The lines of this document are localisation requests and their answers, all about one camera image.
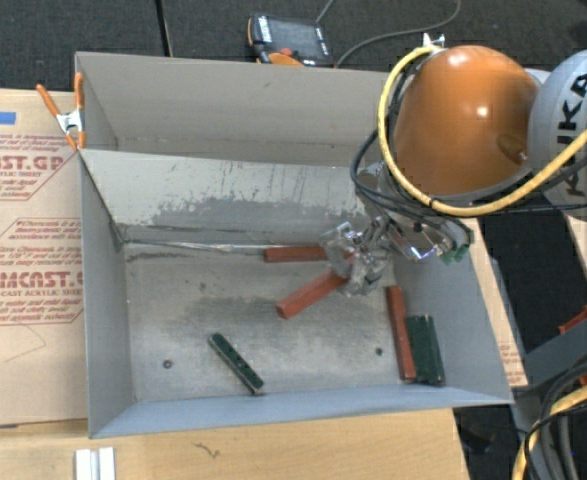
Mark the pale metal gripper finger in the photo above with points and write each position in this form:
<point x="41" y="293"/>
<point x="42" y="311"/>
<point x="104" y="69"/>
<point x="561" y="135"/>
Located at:
<point x="337" y="248"/>
<point x="368" y="275"/>

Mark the red-brown block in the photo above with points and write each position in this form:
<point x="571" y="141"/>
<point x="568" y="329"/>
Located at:
<point x="293" y="254"/>
<point x="308" y="295"/>
<point x="402" y="335"/>

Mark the dark green flat block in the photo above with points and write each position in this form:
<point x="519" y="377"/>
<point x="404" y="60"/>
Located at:
<point x="235" y="363"/>
<point x="425" y="350"/>

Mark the grey metal bin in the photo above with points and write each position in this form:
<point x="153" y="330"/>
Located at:
<point x="253" y="318"/>

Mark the brown cardboard board red print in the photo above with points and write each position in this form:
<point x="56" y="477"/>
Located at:
<point x="33" y="268"/>

